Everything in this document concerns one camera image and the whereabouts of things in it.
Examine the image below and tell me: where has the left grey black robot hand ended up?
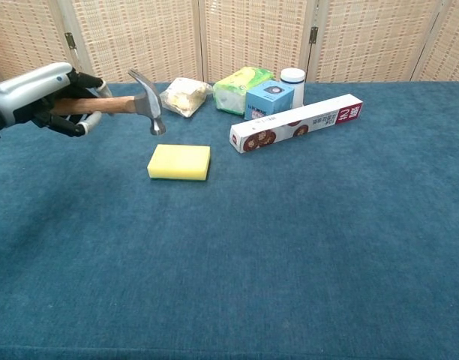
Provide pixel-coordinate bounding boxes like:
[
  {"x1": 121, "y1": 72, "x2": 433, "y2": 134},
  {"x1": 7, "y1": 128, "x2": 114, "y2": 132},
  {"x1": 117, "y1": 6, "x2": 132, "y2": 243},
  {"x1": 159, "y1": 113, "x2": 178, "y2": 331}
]
[{"x1": 0, "y1": 61, "x2": 113, "y2": 139}]

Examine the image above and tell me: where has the wooden handle claw hammer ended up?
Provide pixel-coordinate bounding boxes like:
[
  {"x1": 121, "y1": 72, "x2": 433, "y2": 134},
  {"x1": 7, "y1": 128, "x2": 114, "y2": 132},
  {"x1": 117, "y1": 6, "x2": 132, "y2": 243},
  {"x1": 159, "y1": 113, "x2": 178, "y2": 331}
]
[{"x1": 49, "y1": 69, "x2": 167, "y2": 137}]

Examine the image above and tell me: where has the yellow green sponge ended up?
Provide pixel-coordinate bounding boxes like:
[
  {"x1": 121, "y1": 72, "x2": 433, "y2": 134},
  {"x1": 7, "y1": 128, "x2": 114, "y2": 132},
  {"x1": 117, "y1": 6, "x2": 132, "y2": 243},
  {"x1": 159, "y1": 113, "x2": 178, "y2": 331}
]
[{"x1": 146, "y1": 144, "x2": 212, "y2": 182}]

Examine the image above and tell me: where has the clear plastic snack bag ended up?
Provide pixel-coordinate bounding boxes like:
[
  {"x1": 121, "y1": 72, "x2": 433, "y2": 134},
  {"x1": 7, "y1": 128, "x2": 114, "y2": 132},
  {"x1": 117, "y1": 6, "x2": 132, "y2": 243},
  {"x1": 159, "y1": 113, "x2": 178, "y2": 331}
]
[{"x1": 159, "y1": 76, "x2": 215, "y2": 119}]

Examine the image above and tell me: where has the green yellow tissue pack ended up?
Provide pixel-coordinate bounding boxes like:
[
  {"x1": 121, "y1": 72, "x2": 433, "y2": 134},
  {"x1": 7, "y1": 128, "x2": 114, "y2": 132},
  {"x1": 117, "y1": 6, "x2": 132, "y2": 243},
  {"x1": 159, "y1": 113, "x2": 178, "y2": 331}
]
[{"x1": 212, "y1": 66, "x2": 275, "y2": 116}]

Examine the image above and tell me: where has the woven bamboo folding screen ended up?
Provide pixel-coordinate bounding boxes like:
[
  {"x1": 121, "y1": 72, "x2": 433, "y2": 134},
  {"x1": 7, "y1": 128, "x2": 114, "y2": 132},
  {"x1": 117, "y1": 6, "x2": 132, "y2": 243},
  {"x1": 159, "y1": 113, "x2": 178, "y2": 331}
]
[{"x1": 0, "y1": 0, "x2": 459, "y2": 89}]

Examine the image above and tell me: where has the light blue square box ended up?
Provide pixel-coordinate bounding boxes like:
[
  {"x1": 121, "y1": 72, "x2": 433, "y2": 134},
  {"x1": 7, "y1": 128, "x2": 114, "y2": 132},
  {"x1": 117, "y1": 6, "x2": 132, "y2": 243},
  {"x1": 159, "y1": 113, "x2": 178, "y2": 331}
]
[{"x1": 244, "y1": 79, "x2": 295, "y2": 122}]

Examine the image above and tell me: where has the white cylindrical bottle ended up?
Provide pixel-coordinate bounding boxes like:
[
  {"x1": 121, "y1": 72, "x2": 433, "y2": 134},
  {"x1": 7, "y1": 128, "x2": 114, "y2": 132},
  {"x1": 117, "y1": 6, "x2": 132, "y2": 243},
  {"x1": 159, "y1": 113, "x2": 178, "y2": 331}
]
[{"x1": 280, "y1": 67, "x2": 306, "y2": 109}]

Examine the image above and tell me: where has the long white cling film box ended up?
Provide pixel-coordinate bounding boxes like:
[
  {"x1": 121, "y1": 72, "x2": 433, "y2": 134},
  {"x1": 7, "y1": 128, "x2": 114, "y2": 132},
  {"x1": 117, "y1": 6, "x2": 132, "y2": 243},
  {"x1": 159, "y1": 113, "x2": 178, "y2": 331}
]
[{"x1": 229, "y1": 93, "x2": 365, "y2": 157}]

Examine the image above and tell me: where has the blue table cloth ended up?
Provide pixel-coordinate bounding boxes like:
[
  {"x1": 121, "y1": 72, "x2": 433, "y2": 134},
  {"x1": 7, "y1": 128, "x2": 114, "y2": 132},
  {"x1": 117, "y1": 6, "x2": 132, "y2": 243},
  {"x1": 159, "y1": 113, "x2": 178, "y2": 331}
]
[{"x1": 0, "y1": 80, "x2": 459, "y2": 360}]

